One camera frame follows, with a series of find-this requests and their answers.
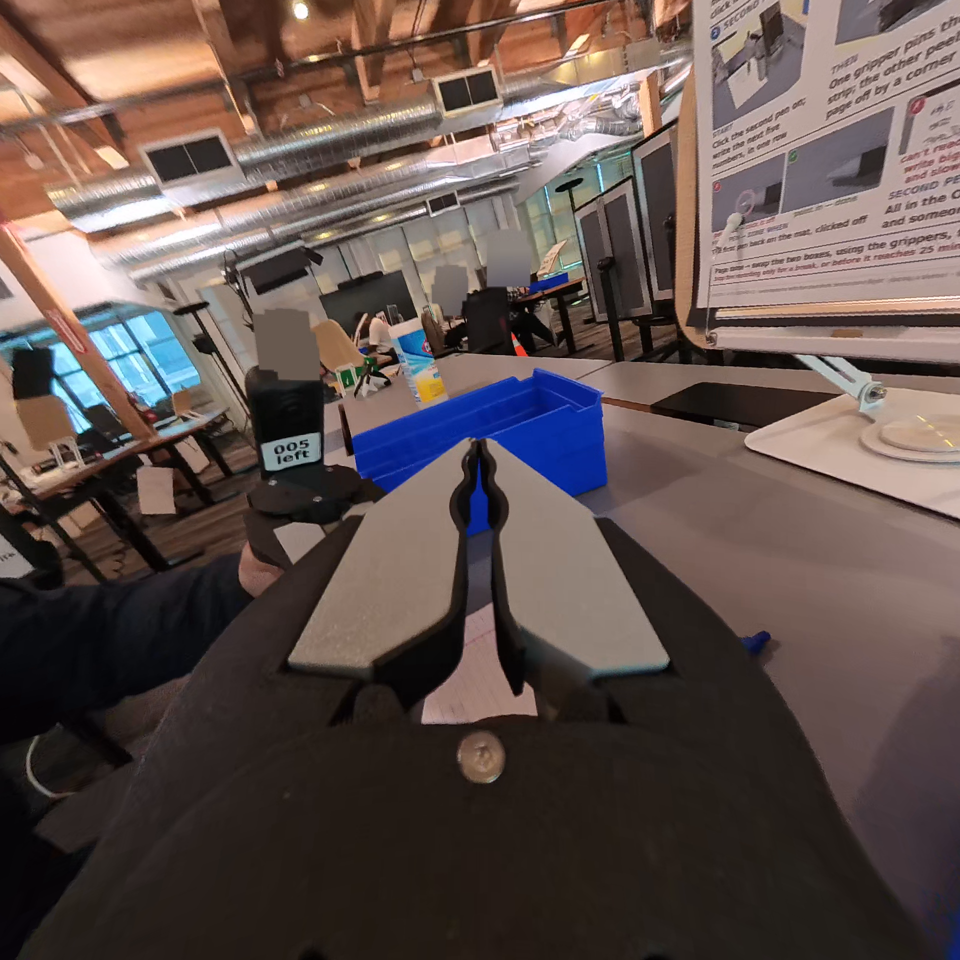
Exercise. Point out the wooden pillar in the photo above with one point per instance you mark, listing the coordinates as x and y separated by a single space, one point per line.
67 330

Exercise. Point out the green and white sign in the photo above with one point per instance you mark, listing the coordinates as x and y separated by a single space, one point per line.
346 379

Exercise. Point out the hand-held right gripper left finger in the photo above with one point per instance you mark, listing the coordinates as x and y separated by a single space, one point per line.
375 585

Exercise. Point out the printed instruction sheet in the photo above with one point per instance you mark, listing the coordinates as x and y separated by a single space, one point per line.
825 90

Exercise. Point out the wipes canister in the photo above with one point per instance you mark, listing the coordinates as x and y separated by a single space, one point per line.
420 360

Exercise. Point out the blue plastic bin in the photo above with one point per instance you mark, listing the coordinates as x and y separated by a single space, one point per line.
540 442

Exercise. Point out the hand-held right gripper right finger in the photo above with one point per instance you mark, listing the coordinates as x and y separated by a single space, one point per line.
577 592

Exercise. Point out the black flat pad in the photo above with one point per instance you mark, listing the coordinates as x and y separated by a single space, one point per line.
720 405

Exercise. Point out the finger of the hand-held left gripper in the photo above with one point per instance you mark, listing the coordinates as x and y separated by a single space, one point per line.
358 511
300 541

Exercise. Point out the tan chair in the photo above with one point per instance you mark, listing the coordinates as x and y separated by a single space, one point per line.
337 345

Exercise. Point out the ceiling-hung black monitor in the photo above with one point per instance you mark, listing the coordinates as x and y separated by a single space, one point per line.
281 270

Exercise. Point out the grey room divider panel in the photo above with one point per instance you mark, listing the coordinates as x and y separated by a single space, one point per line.
615 255
658 210

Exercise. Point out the wooden desk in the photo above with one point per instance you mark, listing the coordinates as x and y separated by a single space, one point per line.
150 435
551 289

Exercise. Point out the large black monitor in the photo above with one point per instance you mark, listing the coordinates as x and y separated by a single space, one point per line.
367 296

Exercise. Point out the white paper sheet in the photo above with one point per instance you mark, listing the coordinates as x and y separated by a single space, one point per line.
156 491

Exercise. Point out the blue pen cap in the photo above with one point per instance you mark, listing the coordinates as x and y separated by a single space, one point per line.
754 642

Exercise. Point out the white lined notepad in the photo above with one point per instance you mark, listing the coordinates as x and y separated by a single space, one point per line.
487 682

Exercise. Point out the white air vent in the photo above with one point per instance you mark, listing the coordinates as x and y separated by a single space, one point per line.
187 157
469 90

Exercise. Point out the person's left forearm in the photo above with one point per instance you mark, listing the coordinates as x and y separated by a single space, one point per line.
105 637

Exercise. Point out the person's left hand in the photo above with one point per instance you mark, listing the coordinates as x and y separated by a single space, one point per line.
259 576

